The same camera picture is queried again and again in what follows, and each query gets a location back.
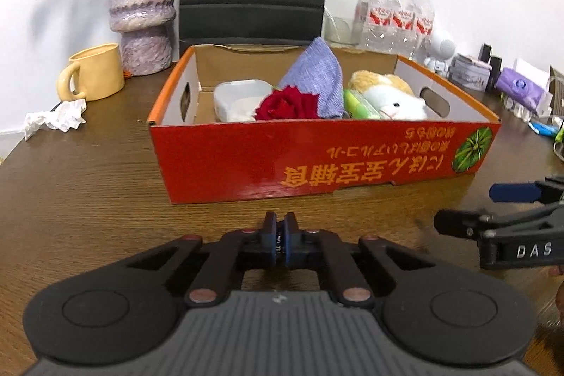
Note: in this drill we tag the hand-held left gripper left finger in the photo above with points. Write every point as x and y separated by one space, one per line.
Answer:
269 241

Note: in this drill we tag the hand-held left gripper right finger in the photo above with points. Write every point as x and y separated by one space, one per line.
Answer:
291 241

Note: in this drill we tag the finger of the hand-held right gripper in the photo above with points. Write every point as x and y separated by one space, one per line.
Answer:
462 222
513 193

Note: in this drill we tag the red cardboard box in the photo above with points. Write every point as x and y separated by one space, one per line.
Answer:
273 164

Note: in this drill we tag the red artificial rose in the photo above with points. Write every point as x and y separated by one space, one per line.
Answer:
286 105

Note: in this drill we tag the translucent plastic container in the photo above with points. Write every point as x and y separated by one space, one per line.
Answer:
235 98

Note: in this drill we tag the orange and white plush toy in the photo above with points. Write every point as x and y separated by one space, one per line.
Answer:
387 94

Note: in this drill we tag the green tube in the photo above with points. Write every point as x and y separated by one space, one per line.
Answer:
359 107

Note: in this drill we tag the green and black toy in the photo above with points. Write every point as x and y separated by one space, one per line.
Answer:
560 136

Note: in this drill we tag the white plastic holder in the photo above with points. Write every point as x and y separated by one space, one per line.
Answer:
517 109

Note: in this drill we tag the purple tissue pack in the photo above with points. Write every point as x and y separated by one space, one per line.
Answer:
520 87

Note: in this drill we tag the brown cardboard piece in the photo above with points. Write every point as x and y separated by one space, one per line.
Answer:
557 76

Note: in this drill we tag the black upright clip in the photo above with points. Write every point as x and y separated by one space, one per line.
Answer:
492 70

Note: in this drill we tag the round grey tin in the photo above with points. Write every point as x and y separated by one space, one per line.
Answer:
469 72

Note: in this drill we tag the white astronaut figurine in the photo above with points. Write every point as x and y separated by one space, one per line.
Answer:
440 48

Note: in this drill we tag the purple knitted cloth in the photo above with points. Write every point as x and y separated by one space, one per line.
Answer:
319 72

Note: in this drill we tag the clear water bottle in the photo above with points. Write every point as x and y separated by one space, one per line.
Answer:
403 19
374 15
424 21

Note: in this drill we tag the clear glass bowl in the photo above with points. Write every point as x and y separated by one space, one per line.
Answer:
341 28

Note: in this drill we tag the yellow mug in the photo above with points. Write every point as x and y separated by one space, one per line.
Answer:
97 72

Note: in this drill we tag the crumpled white tissue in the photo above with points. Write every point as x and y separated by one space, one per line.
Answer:
55 118

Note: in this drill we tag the purple textured vase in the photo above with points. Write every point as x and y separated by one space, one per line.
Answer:
141 10

